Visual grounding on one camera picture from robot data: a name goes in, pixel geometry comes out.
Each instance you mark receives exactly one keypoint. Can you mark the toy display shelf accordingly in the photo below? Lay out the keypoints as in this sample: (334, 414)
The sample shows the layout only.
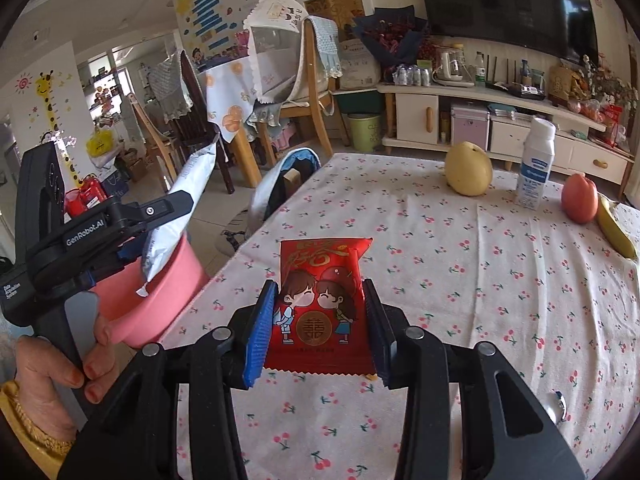
(115, 90)

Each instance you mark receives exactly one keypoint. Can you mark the dark wooden chair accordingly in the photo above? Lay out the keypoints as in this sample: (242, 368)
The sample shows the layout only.
(200, 115)

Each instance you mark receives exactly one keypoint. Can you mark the white glass kettle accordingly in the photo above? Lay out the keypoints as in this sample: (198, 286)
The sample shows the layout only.
(450, 65)

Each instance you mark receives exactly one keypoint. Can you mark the red apple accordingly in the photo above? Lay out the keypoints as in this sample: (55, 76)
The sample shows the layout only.
(580, 200)

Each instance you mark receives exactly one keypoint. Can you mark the silver grey foil packet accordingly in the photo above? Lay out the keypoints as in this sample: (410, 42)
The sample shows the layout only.
(190, 185)

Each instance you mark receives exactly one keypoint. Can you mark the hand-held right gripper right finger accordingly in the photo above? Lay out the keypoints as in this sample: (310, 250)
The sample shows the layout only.
(377, 330)

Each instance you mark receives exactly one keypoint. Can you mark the red cartoon candy packet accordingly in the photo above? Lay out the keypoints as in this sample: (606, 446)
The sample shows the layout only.
(320, 320)

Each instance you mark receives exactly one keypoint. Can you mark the black television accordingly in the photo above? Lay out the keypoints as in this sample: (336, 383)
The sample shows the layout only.
(500, 0)

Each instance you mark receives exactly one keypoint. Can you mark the small silver wrapper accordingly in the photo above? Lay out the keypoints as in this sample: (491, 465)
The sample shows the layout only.
(556, 407)

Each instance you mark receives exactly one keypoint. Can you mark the dark wrapped flower bouquet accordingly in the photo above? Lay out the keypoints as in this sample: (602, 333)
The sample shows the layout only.
(390, 35)

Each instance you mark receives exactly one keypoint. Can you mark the green waste bin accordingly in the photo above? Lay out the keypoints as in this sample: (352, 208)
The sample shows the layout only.
(365, 132)

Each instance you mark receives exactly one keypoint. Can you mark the orange print table cover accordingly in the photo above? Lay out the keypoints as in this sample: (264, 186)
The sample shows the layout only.
(225, 90)

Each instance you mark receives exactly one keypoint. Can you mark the giraffe wall sticker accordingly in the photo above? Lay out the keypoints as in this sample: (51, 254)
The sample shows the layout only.
(52, 125)

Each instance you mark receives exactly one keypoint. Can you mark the pack of small bottles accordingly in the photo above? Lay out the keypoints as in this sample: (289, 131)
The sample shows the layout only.
(410, 75)

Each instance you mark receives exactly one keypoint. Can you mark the white sack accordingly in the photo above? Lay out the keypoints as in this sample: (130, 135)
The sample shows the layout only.
(360, 65)

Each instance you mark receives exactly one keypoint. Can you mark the brown paper gift bag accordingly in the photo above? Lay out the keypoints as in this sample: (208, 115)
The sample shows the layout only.
(564, 85)

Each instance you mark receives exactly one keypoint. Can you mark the blue-grey knit chair cloth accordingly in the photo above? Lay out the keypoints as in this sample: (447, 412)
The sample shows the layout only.
(325, 45)

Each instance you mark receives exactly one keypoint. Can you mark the red gift bag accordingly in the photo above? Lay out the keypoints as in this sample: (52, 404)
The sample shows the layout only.
(87, 197)

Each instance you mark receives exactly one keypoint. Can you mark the pink plastic bucket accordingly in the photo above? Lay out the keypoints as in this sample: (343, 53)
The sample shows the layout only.
(170, 295)

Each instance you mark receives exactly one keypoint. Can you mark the green drink bottle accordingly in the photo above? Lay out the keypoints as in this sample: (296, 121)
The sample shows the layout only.
(480, 70)

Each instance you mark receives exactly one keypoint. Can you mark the person's left hand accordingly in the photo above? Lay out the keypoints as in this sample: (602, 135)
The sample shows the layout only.
(45, 375)

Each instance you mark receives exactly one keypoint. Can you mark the cardboard box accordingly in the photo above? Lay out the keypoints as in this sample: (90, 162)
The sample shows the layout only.
(132, 165)

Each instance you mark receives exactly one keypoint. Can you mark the yellow pear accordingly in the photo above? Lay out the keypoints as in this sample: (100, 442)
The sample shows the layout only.
(467, 170)

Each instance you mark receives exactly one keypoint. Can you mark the white milk bottle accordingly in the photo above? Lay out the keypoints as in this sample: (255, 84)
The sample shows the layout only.
(535, 170)

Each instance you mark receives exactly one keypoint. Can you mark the slim light wooden chair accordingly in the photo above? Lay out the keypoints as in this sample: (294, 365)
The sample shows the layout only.
(150, 135)

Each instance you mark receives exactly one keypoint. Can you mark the wooden dining table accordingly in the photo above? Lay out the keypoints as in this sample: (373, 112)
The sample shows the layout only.
(247, 160)

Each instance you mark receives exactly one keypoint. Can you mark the cushioned stool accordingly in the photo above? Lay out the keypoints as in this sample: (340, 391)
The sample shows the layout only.
(232, 225)

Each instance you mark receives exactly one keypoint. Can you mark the cream television cabinet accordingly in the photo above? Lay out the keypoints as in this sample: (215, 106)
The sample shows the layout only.
(415, 115)

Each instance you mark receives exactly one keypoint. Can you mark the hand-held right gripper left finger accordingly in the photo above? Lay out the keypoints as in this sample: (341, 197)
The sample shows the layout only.
(260, 330)

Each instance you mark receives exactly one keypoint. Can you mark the yellow plastic bag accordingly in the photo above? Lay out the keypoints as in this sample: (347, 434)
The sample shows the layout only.
(101, 142)

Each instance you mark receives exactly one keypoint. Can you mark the pink storage box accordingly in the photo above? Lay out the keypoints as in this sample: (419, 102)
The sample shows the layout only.
(470, 127)

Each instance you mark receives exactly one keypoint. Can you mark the blue yellow wall poster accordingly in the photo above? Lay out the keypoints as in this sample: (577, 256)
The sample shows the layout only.
(210, 10)

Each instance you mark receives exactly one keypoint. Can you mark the yellow banana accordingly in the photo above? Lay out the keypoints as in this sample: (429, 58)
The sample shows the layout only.
(617, 232)

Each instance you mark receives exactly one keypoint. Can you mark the clear plastic cover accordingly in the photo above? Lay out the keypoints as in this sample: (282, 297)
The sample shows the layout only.
(272, 55)

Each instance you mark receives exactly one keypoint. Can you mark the black router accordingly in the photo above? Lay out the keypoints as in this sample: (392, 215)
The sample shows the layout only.
(520, 91)

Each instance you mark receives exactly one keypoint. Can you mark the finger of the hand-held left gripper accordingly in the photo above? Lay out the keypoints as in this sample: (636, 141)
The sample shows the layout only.
(131, 252)
(160, 210)

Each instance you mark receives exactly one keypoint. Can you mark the grey knit chair cloth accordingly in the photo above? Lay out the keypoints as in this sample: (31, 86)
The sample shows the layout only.
(170, 85)

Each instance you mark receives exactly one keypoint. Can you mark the person's left forearm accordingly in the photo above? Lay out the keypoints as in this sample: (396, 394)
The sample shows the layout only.
(30, 435)

